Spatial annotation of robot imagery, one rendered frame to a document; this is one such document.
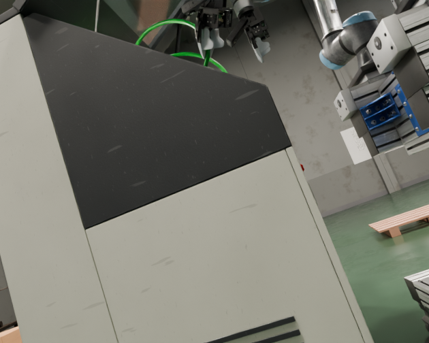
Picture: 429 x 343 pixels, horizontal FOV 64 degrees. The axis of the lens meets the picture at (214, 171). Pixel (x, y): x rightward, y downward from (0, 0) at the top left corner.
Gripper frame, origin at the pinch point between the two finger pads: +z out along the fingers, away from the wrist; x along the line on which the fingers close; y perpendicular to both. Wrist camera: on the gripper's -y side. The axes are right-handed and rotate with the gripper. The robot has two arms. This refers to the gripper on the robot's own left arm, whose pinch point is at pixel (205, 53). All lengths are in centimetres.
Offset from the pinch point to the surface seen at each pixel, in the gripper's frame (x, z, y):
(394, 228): 243, 187, 52
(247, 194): -29, 23, 39
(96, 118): -38.8, 13.3, -5.1
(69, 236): -55, 41, 1
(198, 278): -42, 42, 36
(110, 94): -34.3, 7.4, -3.9
